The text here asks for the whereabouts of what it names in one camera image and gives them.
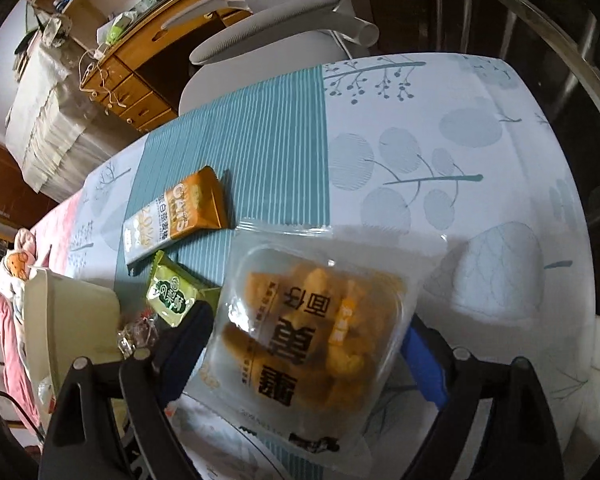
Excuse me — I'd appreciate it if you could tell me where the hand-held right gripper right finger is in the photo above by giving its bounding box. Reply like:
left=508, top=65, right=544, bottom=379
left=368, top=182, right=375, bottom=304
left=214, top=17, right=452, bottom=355
left=402, top=314, right=566, bottom=480

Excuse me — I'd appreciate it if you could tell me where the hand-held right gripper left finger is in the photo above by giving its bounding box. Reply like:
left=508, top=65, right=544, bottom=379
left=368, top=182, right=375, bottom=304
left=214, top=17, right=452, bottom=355
left=39, top=305, right=216, bottom=480

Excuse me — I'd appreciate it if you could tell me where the cream plastic storage box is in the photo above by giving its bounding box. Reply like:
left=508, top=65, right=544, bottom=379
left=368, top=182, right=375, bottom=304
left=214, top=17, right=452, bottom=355
left=22, top=265, right=123, bottom=411

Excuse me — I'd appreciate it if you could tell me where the clear packet of orange puffs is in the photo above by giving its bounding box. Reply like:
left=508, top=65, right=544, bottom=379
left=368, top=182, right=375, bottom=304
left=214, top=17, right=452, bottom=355
left=182, top=217, right=451, bottom=466

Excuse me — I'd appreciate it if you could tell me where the crinkled clear wrapper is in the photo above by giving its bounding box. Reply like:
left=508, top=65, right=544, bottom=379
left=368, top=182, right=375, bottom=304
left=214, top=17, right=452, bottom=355
left=115, top=310, right=161, bottom=358

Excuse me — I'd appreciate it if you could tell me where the green snack packet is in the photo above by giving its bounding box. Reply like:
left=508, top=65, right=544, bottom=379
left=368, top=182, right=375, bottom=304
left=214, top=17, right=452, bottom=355
left=146, top=251, right=221, bottom=328

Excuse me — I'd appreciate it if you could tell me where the orange oat bar packet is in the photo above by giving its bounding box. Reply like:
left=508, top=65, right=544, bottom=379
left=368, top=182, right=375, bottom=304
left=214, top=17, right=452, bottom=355
left=122, top=166, right=231, bottom=267

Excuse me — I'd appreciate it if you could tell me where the pink blanket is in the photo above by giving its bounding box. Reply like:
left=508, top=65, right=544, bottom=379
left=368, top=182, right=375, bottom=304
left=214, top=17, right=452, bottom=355
left=0, top=195, right=88, bottom=426

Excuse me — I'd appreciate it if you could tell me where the plush toy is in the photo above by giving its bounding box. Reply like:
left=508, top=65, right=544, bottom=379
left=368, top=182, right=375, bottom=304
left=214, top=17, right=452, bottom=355
left=0, top=227, right=48, bottom=291

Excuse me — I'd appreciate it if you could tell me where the dark wooden cabinet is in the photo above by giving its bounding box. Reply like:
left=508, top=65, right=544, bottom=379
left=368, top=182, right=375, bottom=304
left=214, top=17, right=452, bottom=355
left=0, top=130, right=61, bottom=231

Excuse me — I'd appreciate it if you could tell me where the plastic covered cabinet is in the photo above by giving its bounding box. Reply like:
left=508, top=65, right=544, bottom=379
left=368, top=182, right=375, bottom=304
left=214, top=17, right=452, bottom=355
left=5, top=42, right=113, bottom=193

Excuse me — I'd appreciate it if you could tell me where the wooden desk with drawers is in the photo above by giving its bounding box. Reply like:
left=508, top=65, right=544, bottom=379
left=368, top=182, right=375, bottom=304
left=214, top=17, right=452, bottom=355
left=80, top=0, right=253, bottom=133

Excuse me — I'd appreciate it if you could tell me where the grey office chair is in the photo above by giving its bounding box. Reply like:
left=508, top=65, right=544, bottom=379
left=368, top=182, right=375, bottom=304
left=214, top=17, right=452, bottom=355
left=162, top=0, right=378, bottom=116

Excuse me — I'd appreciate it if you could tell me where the green and white box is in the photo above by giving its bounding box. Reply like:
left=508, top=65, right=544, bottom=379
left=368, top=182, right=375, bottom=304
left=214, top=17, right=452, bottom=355
left=97, top=12, right=138, bottom=46

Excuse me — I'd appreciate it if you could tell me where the metal railing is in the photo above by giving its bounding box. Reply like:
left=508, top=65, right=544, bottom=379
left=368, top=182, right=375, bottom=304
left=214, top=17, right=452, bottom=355
left=425, top=0, right=600, bottom=231

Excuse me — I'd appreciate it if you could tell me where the black cable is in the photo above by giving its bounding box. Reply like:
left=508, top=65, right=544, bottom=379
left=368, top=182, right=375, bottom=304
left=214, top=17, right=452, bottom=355
left=0, top=390, right=46, bottom=436

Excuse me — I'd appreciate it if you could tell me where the white cable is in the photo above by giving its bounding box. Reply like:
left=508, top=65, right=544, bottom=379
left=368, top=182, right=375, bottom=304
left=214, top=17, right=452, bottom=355
left=77, top=47, right=131, bottom=108

